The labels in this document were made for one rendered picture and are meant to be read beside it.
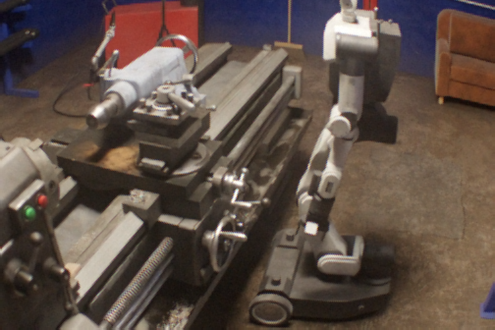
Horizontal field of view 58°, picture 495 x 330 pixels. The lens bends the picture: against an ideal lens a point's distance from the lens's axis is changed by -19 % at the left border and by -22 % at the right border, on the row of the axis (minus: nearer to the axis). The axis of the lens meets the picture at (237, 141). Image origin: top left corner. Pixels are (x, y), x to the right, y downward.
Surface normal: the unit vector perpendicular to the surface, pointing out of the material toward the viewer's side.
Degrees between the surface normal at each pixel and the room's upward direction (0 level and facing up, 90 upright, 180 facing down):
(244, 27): 90
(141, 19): 90
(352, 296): 0
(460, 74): 90
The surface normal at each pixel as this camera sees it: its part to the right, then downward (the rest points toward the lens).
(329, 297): 0.00, -0.88
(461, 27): -0.43, 0.36
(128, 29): 0.00, 0.47
